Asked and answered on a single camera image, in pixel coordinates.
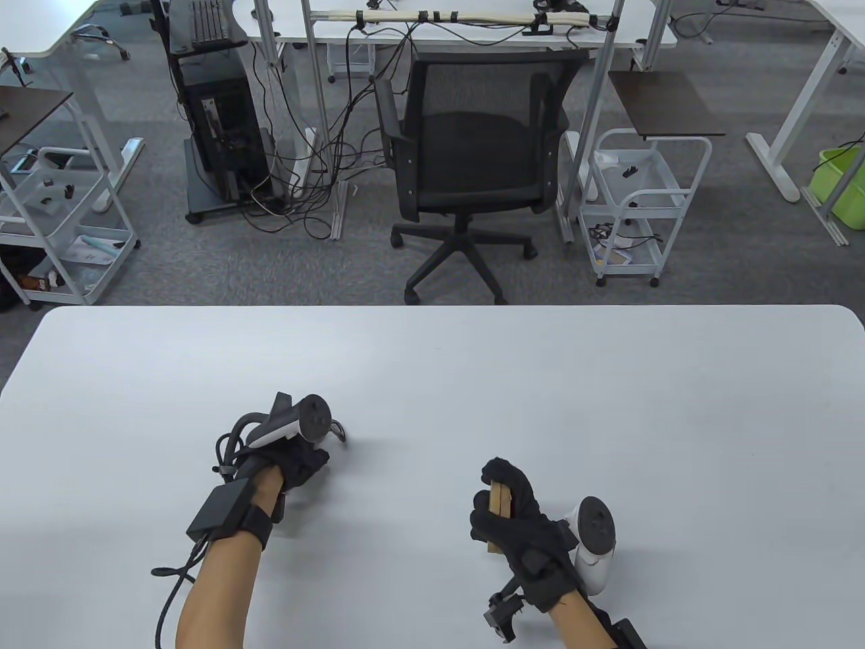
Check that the person's left hand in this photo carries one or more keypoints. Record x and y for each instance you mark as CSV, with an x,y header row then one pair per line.
x,y
297,466

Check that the person's right hand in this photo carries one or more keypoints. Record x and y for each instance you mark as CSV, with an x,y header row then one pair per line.
x,y
534,534

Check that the round wooden disc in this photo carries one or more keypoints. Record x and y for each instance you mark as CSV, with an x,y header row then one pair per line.
x,y
495,497
508,500

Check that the black metal clamp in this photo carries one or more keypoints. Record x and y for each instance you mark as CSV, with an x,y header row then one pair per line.
x,y
340,433

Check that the person's left forearm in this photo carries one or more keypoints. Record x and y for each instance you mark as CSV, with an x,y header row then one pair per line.
x,y
216,588

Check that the person's right forearm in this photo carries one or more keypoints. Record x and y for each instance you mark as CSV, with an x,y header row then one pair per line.
x,y
581,625

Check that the white and black controller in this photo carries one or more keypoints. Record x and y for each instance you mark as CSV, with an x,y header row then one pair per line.
x,y
314,416
595,534

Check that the black wrist sensor box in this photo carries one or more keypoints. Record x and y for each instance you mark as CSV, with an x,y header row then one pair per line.
x,y
219,510
628,639

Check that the white power strip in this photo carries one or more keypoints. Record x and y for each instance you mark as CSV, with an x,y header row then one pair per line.
x,y
302,169

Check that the black computer tower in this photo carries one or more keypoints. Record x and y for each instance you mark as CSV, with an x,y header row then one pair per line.
x,y
230,135

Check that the black mesh office chair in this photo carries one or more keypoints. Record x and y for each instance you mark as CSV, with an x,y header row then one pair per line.
x,y
473,155

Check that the white rolling cabinet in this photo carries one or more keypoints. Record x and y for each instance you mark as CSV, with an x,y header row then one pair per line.
x,y
351,62

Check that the brown side table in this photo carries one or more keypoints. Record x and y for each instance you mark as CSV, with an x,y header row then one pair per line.
x,y
27,115
665,105

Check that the black keyboard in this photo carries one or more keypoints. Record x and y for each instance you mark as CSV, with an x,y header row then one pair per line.
x,y
206,20

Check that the white desk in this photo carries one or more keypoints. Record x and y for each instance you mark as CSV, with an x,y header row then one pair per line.
x,y
473,37
805,101
40,27

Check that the green plastic bin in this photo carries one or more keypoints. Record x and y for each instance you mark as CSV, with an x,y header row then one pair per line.
x,y
845,186

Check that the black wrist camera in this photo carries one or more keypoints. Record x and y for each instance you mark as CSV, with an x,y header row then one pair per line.
x,y
279,507
503,615

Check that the aluminium floor rail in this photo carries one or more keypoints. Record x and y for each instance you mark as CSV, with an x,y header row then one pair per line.
x,y
828,218

